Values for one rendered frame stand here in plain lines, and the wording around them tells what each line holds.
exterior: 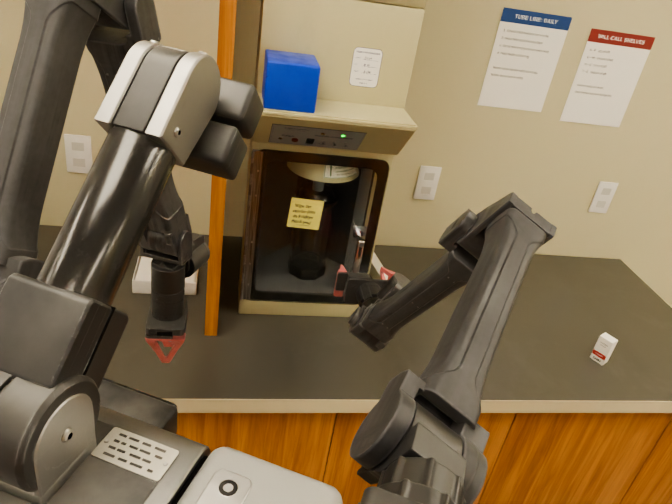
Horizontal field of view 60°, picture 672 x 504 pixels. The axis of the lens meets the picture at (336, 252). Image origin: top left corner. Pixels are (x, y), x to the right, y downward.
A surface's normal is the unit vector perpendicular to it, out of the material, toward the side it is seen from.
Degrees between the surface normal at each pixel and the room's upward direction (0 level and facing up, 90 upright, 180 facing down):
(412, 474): 20
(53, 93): 85
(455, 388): 31
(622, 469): 90
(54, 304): 44
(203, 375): 0
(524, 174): 90
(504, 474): 90
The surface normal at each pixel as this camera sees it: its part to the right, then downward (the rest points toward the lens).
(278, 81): 0.15, 0.51
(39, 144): 0.94, 0.22
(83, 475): 0.15, -0.85
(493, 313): 0.43, -0.48
